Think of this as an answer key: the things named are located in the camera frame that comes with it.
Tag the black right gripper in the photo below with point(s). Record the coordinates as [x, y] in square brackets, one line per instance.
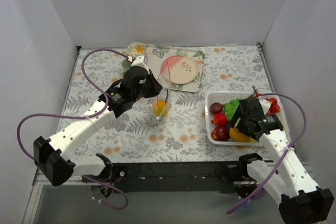
[241, 116]

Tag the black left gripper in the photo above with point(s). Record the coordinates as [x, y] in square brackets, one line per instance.
[153, 85]

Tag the clear orange-zip bag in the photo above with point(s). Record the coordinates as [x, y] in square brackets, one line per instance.
[165, 95]

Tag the orange mango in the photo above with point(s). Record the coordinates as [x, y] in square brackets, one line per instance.
[160, 108]

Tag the red apple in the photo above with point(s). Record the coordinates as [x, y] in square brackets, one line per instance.
[220, 133]

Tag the brown passion fruit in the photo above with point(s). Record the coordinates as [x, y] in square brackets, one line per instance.
[216, 108]

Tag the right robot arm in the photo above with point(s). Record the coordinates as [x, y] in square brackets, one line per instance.
[299, 197]

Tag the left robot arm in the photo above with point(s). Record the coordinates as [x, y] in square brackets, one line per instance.
[55, 156]

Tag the green lettuce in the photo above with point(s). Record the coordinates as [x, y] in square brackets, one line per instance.
[230, 108]

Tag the red wrinkled fruit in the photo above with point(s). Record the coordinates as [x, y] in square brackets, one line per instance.
[220, 119]

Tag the lychee bunch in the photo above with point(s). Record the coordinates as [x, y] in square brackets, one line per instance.
[275, 108]

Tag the white plastic basket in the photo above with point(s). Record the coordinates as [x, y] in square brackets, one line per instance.
[225, 97]

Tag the pink cream plate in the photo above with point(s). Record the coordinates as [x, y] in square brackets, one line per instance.
[179, 69]

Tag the leaf-print serving tray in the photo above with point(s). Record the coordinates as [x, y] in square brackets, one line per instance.
[158, 53]

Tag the green cup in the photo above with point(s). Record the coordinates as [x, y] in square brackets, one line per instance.
[126, 65]

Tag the flower-print bowl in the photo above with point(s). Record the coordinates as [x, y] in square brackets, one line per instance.
[137, 48]

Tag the floral table mat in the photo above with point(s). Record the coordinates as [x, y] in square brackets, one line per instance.
[134, 137]

